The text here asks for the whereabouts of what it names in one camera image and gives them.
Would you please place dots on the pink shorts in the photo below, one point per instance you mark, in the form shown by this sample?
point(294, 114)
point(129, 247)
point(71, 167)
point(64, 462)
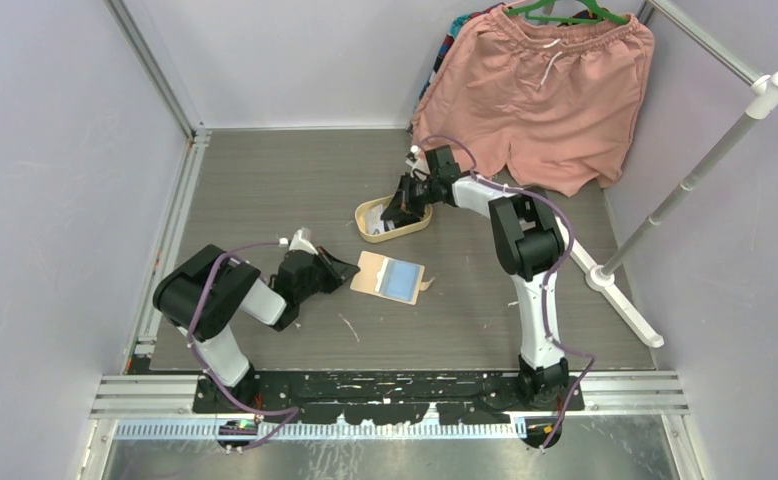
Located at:
point(555, 106)

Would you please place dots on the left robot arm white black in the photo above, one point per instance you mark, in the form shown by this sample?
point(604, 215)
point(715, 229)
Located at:
point(203, 295)

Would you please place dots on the black vip card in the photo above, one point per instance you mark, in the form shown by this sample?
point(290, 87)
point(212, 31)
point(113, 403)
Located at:
point(402, 227)

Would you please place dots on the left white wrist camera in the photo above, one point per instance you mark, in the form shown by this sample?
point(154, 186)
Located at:
point(300, 241)

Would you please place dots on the white magnetic stripe card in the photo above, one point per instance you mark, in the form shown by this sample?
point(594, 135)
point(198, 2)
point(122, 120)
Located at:
point(374, 224)

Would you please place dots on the beige oval plastic tray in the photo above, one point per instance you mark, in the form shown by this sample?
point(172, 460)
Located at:
point(359, 212)

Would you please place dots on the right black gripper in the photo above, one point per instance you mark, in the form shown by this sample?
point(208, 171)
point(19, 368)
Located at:
point(400, 202)

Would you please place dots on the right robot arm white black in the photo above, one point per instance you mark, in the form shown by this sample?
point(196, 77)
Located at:
point(528, 244)

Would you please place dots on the green clothes hanger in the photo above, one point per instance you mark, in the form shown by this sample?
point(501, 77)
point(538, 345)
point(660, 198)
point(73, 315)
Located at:
point(551, 12)

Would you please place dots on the colourful patterned garment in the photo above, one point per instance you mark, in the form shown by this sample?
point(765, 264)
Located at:
point(438, 56)

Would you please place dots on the white clothes rack stand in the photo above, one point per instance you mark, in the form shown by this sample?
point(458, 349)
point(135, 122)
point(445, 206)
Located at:
point(601, 277)

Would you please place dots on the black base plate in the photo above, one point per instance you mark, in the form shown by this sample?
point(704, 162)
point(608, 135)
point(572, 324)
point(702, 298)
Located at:
point(385, 397)

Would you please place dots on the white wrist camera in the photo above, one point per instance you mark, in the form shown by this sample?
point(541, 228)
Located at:
point(300, 241)
point(416, 160)

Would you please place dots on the aluminium frame rail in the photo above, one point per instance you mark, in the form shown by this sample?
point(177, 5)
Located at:
point(139, 28)

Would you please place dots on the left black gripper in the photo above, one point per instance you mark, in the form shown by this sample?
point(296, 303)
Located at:
point(336, 276)

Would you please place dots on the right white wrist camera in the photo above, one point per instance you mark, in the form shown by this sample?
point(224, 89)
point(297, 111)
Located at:
point(416, 160)

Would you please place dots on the beige leather card holder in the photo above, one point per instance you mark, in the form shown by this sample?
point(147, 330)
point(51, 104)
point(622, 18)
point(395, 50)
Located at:
point(388, 278)

